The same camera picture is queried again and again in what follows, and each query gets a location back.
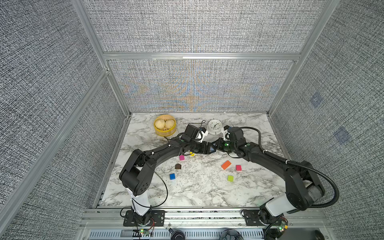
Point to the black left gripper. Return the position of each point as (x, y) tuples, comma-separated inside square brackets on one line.
[(205, 150)]

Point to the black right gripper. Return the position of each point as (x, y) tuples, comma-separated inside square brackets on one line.
[(219, 141)]

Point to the orange-red wood block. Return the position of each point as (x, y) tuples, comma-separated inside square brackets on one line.
[(225, 165)]

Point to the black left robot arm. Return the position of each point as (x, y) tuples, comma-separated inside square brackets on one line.
[(137, 174)]

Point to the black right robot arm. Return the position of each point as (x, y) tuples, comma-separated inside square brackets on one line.
[(306, 187)]

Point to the white round alarm clock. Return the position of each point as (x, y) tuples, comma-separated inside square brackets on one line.
[(214, 127)]

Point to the lime green wood cube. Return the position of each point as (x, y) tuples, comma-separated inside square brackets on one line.
[(230, 178)]

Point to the right cream steamed bun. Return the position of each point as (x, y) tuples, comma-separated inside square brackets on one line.
[(169, 124)]

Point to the cream steamed bun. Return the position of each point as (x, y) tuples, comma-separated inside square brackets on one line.
[(160, 124), (169, 124)]

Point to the yellow rimmed wooden steamer basket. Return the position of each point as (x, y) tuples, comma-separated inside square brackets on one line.
[(165, 132)]

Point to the left cream steamed bun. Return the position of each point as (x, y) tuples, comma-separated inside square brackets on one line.
[(160, 124)]

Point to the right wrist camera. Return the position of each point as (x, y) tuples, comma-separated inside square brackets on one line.
[(232, 133)]

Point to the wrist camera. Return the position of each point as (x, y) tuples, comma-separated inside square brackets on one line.
[(232, 133), (193, 133)]

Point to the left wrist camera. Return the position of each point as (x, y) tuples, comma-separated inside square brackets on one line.
[(193, 133)]

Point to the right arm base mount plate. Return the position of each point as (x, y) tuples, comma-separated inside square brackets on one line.
[(256, 217)]

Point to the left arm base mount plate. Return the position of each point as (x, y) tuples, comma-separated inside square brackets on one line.
[(149, 219)]

